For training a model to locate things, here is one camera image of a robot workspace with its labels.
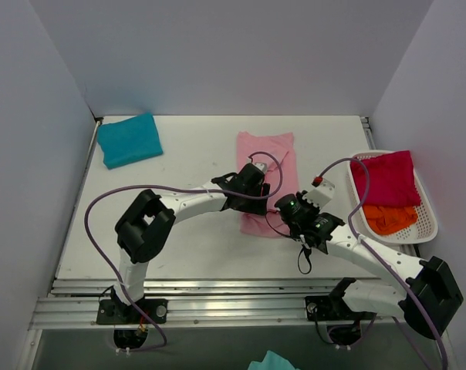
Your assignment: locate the pink t shirt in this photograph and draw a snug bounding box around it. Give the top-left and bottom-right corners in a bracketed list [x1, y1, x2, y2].
[236, 132, 299, 238]

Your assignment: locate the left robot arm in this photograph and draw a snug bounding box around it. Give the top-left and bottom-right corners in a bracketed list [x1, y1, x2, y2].
[111, 163, 270, 323]

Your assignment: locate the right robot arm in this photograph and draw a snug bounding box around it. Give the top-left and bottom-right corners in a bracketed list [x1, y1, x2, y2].
[275, 193, 464, 339]

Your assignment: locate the orange t shirt in basket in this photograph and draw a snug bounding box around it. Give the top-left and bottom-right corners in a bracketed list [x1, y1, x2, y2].
[363, 205, 418, 236]

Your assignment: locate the crimson t shirt in basket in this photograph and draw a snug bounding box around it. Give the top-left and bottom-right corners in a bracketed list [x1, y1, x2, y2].
[361, 150, 421, 208]

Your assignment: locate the white plastic basket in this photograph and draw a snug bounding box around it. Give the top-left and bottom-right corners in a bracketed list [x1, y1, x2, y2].
[353, 150, 438, 245]

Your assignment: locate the folded teal t shirt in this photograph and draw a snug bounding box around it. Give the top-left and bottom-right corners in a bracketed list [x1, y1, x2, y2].
[96, 113, 164, 170]

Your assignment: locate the mint green cloth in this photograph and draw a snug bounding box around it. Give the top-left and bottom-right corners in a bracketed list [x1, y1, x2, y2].
[248, 351, 296, 370]

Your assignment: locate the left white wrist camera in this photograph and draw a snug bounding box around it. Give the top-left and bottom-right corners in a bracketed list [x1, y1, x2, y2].
[254, 162, 268, 174]

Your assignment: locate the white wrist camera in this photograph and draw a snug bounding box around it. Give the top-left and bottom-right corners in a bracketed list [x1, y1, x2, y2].
[306, 177, 336, 209]
[254, 162, 268, 174]

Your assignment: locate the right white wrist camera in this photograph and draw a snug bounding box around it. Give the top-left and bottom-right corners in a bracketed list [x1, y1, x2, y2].
[306, 177, 336, 209]

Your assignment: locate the black wire loop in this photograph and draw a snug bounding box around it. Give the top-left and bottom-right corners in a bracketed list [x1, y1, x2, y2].
[264, 210, 315, 275]

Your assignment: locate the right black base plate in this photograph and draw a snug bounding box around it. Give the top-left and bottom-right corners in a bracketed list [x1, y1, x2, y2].
[304, 295, 374, 321]

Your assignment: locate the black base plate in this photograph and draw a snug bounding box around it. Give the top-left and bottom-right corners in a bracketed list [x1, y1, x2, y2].
[96, 298, 168, 325]
[304, 295, 374, 321]

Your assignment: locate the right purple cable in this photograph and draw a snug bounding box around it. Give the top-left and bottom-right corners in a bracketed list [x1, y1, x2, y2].
[313, 156, 449, 370]

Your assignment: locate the aluminium rail frame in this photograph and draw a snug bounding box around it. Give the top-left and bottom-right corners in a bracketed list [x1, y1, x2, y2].
[28, 277, 447, 331]

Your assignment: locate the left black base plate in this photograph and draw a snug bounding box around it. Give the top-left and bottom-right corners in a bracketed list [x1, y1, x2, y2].
[96, 298, 168, 325]

